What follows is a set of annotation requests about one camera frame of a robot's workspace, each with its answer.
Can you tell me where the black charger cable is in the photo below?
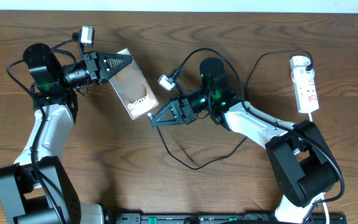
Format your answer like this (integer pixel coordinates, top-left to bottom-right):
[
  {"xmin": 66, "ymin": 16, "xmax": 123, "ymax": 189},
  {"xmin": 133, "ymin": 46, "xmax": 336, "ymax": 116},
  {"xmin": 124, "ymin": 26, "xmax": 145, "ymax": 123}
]
[{"xmin": 147, "ymin": 49, "xmax": 314, "ymax": 171}]

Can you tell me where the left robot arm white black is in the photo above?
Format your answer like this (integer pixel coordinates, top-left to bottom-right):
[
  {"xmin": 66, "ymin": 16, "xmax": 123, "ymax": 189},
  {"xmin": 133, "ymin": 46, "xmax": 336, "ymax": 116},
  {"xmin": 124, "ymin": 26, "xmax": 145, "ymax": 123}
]
[{"xmin": 0, "ymin": 43, "xmax": 134, "ymax": 223}]

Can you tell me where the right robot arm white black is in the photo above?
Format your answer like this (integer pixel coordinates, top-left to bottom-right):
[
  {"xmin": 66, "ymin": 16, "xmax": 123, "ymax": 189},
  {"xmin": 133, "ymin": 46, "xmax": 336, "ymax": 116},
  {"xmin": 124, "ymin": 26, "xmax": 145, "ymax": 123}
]
[{"xmin": 149, "ymin": 57, "xmax": 344, "ymax": 223}]

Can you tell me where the white power strip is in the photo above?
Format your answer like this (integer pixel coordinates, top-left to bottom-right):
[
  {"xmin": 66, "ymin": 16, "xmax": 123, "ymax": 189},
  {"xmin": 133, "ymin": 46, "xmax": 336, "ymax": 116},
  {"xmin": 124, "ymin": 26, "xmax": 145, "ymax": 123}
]
[{"xmin": 290, "ymin": 55, "xmax": 319, "ymax": 114}]

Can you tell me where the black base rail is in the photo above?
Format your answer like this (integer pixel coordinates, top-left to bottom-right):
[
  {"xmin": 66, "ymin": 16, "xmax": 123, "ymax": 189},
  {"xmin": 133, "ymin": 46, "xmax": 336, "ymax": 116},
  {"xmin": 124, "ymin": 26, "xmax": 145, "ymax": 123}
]
[{"xmin": 113, "ymin": 212, "xmax": 347, "ymax": 224}]

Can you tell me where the white power strip cord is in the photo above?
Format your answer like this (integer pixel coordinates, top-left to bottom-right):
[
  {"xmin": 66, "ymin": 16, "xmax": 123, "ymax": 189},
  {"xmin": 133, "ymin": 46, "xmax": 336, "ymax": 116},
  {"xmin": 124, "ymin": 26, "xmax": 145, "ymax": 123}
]
[{"xmin": 307, "ymin": 111, "xmax": 331, "ymax": 224}]

